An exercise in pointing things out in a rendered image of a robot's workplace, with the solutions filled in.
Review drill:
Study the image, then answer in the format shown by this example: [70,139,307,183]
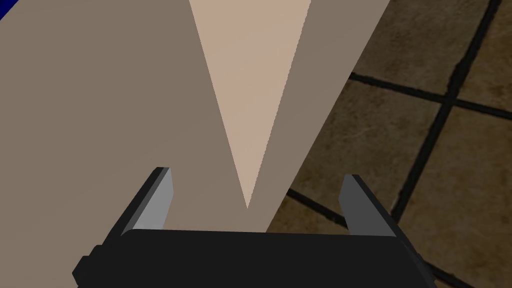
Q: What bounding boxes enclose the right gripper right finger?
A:
[338,173,398,238]

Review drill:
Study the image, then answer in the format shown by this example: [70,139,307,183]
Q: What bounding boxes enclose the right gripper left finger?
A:
[119,166,175,237]

